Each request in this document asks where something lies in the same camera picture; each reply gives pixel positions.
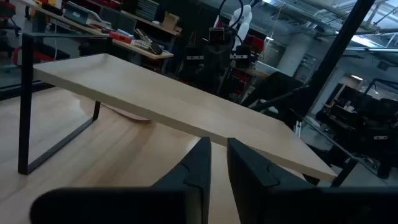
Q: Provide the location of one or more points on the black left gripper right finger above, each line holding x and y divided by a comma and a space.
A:
255, 186

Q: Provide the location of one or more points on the wooden shelf with black legs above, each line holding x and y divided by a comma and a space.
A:
155, 99

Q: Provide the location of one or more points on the cardboard box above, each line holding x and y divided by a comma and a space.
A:
170, 21

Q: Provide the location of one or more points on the black metal rig frame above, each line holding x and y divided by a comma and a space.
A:
342, 40

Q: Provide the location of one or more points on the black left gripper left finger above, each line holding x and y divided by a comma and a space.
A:
192, 174

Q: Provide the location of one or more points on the pink rubber slide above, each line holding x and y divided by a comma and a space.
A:
130, 114

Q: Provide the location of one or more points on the wooden workbench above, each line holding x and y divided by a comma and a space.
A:
146, 53

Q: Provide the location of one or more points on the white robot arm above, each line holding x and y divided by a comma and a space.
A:
242, 21

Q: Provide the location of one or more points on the distant black robot station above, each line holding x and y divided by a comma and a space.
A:
217, 62

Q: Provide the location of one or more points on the red box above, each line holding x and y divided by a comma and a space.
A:
119, 37

